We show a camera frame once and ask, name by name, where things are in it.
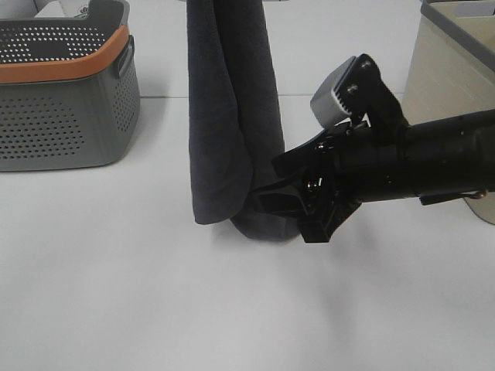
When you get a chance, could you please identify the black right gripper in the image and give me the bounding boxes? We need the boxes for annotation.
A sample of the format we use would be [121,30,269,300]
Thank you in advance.
[249,125,398,243]

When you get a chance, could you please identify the dark navy towel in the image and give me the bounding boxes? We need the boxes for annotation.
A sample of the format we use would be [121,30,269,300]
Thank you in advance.
[186,1,298,241]

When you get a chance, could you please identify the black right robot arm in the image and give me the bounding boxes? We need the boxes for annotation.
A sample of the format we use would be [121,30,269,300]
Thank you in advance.
[251,110,494,243]

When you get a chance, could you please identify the beige bin grey rim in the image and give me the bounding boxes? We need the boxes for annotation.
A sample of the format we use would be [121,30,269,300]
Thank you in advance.
[402,1,494,223]

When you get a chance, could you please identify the grey perforated basket orange rim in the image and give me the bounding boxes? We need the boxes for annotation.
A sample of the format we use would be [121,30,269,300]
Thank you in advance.
[1,1,140,172]

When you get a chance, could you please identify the white box green print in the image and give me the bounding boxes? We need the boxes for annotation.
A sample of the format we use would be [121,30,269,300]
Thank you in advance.
[34,0,89,19]

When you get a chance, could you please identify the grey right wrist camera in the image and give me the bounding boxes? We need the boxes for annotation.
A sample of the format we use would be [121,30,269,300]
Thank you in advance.
[310,53,405,130]

